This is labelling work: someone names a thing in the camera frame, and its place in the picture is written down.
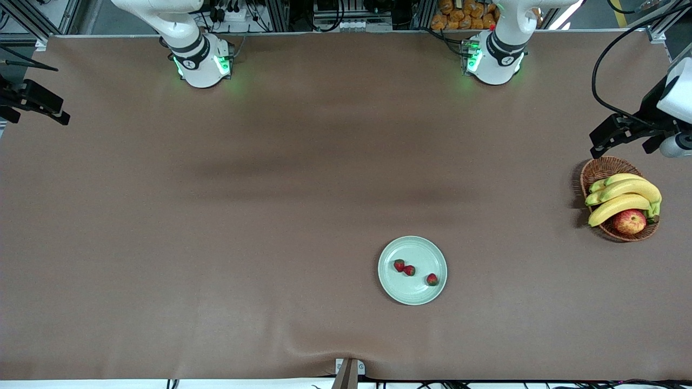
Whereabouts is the silver metal bracket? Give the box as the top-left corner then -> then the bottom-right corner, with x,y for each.
335,358 -> 366,376

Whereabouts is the aluminium frame beam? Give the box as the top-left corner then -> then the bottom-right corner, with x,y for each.
0,0 -> 82,49
646,0 -> 692,44

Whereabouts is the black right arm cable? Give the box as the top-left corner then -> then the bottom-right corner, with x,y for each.
0,46 -> 59,72

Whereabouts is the yellow banana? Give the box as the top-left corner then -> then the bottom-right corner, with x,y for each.
584,179 -> 663,207
589,173 -> 647,193
587,194 -> 653,227

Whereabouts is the red apple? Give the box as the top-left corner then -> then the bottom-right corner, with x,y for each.
613,209 -> 648,235

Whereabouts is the brown table mat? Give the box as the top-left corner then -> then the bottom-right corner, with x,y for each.
0,31 -> 692,382

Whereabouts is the brown wicker basket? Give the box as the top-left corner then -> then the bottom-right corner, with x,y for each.
580,156 -> 660,242

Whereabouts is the white power strip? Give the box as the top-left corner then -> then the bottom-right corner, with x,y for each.
208,0 -> 255,22

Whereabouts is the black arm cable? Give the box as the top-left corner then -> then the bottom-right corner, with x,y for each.
0,46 -> 59,72
591,5 -> 690,128

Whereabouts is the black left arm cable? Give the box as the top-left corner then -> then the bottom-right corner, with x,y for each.
591,5 -> 690,128

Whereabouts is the pale green round plate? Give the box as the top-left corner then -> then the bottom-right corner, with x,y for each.
377,236 -> 448,306

